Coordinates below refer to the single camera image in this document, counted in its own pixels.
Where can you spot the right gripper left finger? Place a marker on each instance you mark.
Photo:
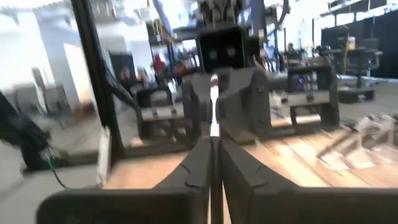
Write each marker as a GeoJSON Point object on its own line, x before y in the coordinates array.
{"type": "Point", "coordinates": [140, 208]}

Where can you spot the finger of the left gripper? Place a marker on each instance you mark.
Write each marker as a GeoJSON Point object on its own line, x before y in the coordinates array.
{"type": "Point", "coordinates": [197, 109]}
{"type": "Point", "coordinates": [245, 105]}

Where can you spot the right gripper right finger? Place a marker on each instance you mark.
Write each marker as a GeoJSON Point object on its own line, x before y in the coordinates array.
{"type": "Point", "coordinates": [295, 205]}

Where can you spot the thin black makeup brush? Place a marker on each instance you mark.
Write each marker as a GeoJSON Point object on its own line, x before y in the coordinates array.
{"type": "Point", "coordinates": [214, 109]}

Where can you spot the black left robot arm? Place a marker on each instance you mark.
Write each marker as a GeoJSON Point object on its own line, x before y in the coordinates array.
{"type": "Point", "coordinates": [220, 12]}

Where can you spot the person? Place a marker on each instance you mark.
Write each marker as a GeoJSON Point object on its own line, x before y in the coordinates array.
{"type": "Point", "coordinates": [125, 77]}
{"type": "Point", "coordinates": [291, 51]}
{"type": "Point", "coordinates": [158, 63]}

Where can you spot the clear acrylic container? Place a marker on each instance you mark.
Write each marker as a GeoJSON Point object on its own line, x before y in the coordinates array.
{"type": "Point", "coordinates": [357, 149]}

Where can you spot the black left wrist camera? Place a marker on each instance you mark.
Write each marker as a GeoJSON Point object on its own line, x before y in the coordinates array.
{"type": "Point", "coordinates": [222, 48]}

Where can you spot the silver aluminium bracket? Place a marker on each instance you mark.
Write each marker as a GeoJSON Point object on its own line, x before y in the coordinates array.
{"type": "Point", "coordinates": [103, 155]}

